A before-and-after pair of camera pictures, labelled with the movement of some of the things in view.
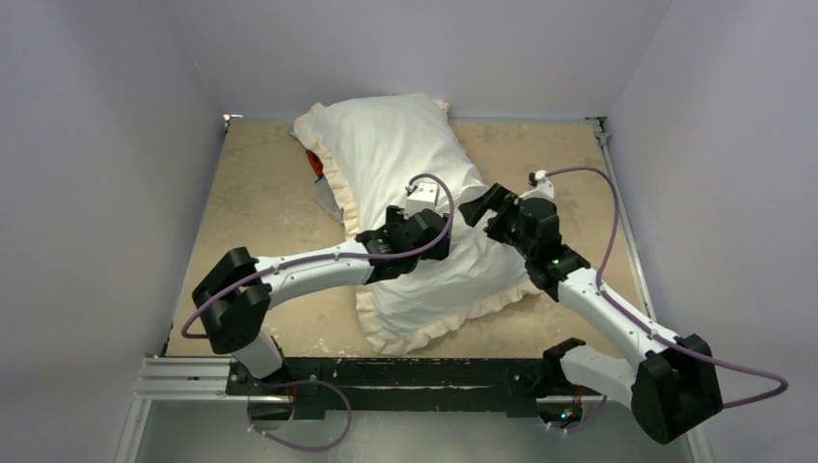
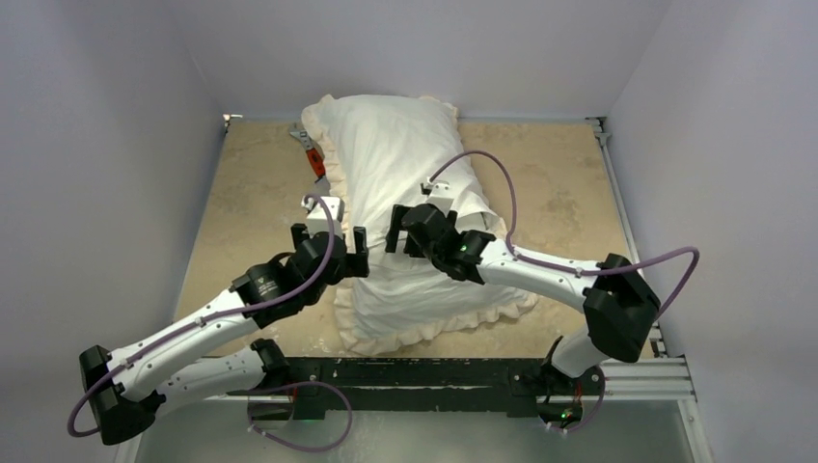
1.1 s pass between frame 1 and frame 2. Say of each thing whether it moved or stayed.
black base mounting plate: stayed
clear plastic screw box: stayed
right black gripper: moved
